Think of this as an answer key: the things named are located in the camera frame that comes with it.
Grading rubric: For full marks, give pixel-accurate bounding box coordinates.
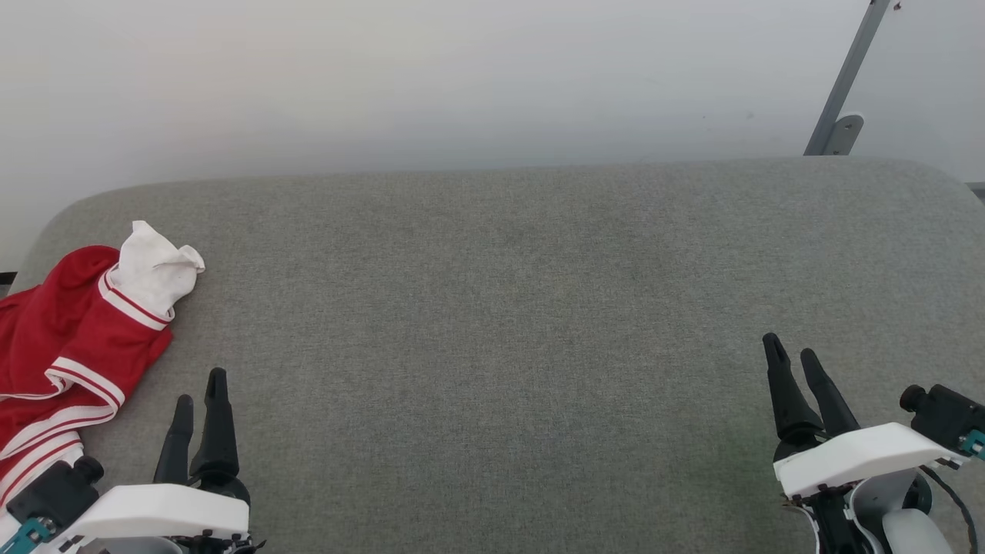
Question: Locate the thin black cable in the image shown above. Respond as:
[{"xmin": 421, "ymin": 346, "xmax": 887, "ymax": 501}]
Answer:
[{"xmin": 920, "ymin": 466, "xmax": 980, "ymax": 554}]

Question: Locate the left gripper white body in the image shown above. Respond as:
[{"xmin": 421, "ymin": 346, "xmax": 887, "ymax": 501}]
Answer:
[{"xmin": 48, "ymin": 476, "xmax": 265, "ymax": 554}]

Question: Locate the grey metal bracket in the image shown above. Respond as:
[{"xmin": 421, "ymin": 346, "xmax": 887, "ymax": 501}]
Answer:
[{"xmin": 827, "ymin": 114, "xmax": 864, "ymax": 156}]

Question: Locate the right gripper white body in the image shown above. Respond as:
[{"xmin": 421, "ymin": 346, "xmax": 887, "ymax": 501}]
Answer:
[{"xmin": 773, "ymin": 422, "xmax": 964, "ymax": 554}]

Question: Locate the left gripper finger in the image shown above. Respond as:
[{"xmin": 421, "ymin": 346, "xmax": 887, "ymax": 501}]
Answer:
[
  {"xmin": 153, "ymin": 395, "xmax": 195, "ymax": 485},
  {"xmin": 190, "ymin": 368, "xmax": 241, "ymax": 479}
]

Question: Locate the grey metal bar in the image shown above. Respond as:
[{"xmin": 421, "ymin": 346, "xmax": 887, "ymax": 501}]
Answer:
[{"xmin": 804, "ymin": 0, "xmax": 892, "ymax": 156}]

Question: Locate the red and white garment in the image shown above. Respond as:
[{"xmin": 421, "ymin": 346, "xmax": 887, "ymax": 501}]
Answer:
[{"xmin": 0, "ymin": 221, "xmax": 206, "ymax": 509}]

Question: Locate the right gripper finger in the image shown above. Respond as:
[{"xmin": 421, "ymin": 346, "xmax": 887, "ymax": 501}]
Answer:
[
  {"xmin": 763, "ymin": 332, "xmax": 825, "ymax": 446},
  {"xmin": 800, "ymin": 349, "xmax": 862, "ymax": 439}
]

